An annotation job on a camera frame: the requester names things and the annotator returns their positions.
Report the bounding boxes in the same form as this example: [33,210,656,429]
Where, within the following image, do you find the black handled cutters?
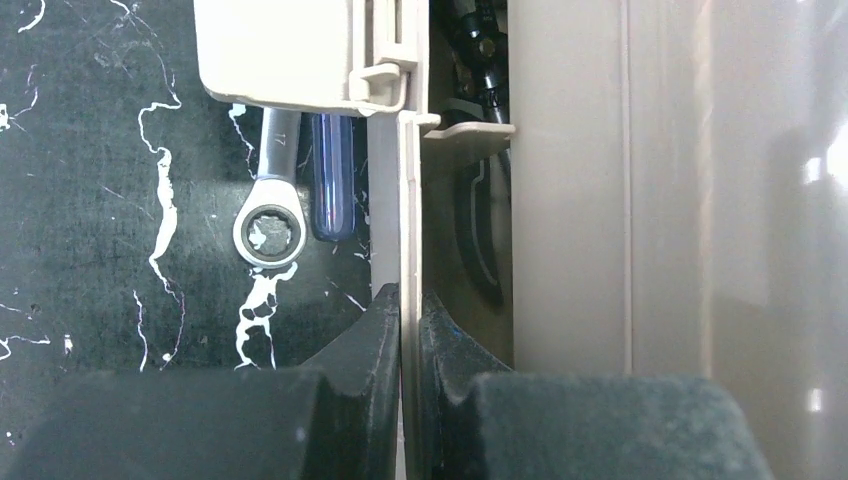
[431,1,510,309]

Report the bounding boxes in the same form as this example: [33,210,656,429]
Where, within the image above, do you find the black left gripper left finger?
[7,284,400,479]

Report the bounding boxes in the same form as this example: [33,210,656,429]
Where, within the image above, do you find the blue handled screwdriver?
[310,114,355,242]

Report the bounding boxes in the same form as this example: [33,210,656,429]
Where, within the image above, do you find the beige translucent plastic toolbox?
[193,0,848,480]

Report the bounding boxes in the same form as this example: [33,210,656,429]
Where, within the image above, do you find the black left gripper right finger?
[420,293,772,479]

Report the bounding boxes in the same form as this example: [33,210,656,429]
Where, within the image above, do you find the silver combination wrench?
[232,107,307,269]

